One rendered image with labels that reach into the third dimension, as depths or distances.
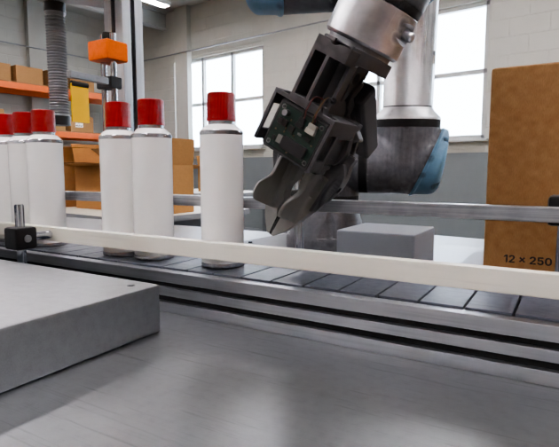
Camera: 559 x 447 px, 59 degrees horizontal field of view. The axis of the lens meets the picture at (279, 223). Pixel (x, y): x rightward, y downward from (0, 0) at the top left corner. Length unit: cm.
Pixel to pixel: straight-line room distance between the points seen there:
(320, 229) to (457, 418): 55
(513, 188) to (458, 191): 541
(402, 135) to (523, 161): 25
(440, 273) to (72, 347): 32
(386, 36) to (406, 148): 41
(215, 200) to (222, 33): 782
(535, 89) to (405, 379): 40
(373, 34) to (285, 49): 700
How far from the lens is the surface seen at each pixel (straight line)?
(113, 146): 68
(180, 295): 58
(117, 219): 68
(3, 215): 90
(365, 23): 46
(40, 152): 81
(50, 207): 81
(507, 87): 68
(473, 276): 44
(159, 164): 64
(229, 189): 57
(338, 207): 55
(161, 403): 38
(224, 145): 57
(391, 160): 86
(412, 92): 88
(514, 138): 67
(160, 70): 938
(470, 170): 603
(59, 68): 98
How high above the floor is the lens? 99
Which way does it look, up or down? 6 degrees down
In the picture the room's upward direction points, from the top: straight up
